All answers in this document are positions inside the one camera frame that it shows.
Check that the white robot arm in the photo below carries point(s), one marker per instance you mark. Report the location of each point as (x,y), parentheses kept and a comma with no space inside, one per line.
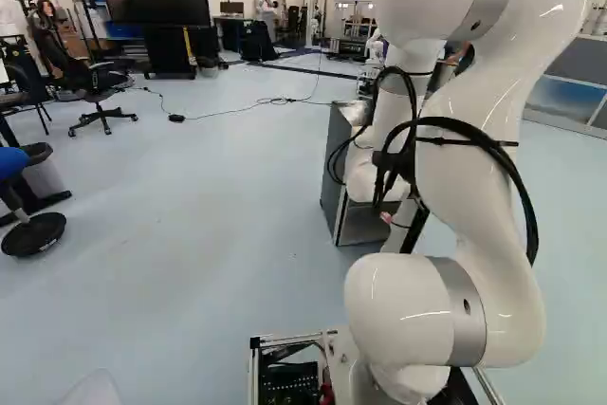
(474,187)

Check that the blue stool with black base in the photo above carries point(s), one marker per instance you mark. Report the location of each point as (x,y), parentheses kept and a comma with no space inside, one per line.
(33,234)

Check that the grey waste bin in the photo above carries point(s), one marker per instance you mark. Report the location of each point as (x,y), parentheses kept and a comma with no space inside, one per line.
(45,177)

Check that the black office chair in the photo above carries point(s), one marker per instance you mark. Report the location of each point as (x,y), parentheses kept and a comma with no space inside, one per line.
(106,75)

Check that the blue partition wall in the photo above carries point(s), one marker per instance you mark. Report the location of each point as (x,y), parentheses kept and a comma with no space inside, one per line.
(569,73)

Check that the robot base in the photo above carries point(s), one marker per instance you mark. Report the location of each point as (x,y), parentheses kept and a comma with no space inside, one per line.
(284,376)

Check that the black power adapter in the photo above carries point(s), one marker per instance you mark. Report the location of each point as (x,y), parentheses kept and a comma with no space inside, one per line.
(177,117)

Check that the grey metal mini fridge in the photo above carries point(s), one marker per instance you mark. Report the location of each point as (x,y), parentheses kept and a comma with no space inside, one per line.
(332,206)

